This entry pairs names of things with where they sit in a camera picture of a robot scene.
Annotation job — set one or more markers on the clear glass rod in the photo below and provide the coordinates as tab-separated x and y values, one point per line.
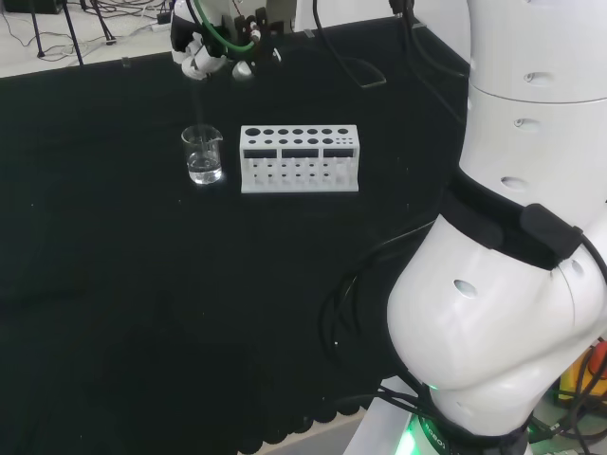
199	106

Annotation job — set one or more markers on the clear glass beaker with water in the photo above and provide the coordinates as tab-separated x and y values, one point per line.
205	163

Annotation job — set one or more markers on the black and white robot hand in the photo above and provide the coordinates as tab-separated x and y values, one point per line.
246	33

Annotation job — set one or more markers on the grey tape strip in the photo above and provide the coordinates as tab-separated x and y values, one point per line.
126	61

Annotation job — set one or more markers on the white test tube rack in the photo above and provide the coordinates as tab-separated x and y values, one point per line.
299	156

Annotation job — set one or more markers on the black tripod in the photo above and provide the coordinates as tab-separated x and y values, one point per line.
71	33

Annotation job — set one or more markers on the white power strip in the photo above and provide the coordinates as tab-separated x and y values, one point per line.
161	23

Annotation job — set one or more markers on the yellow emergency stop button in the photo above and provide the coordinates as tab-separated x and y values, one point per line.
581	379

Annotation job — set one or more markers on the black bench cloth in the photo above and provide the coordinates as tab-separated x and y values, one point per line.
142	284

